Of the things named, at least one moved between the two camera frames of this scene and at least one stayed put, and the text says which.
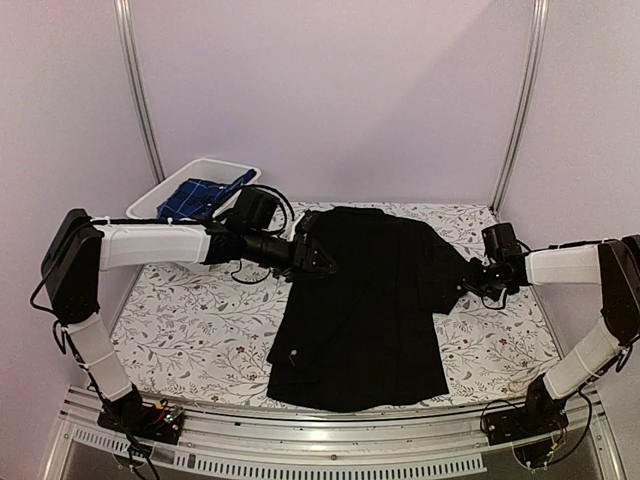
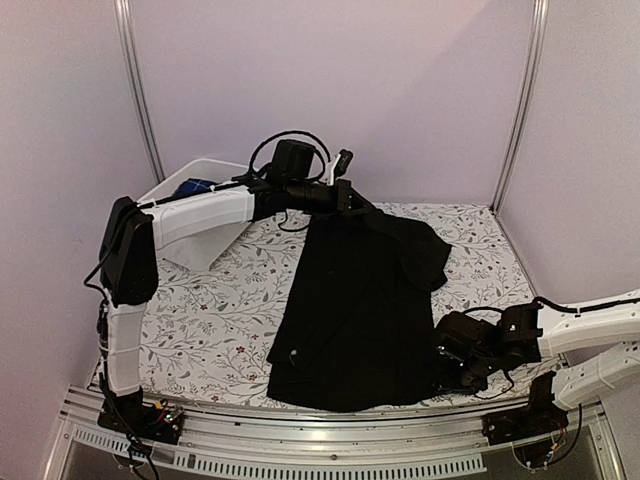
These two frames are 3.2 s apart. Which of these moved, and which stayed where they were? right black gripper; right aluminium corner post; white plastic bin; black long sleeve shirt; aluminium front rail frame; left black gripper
Moved: right black gripper; left black gripper
Stayed: white plastic bin; right aluminium corner post; black long sleeve shirt; aluminium front rail frame
